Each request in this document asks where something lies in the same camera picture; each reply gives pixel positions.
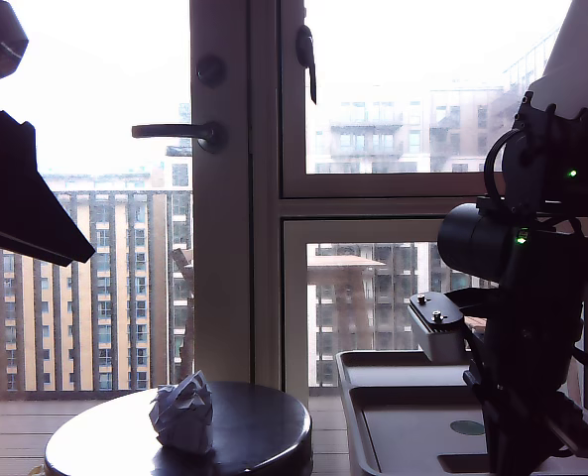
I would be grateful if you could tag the slatted balcony railing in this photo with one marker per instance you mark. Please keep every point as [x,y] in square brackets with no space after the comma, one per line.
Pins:
[125,194]

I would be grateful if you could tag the grey balcony door frame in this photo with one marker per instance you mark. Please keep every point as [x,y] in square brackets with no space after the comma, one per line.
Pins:
[224,248]

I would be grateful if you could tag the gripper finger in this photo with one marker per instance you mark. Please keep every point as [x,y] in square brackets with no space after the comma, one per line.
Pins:
[16,198]
[516,451]

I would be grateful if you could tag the round dark wooden stool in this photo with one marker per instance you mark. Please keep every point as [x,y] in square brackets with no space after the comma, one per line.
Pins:
[259,431]

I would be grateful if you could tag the wooden balcony table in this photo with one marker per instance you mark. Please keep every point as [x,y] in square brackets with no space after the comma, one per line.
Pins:
[343,261]

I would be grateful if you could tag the round door lock knob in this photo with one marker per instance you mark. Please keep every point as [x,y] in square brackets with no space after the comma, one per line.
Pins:
[210,70]

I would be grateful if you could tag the grey plastic bin lid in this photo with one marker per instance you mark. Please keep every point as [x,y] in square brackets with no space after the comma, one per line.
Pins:
[412,411]

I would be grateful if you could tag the white paper ball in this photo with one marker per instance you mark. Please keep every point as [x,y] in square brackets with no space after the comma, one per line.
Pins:
[182,416]

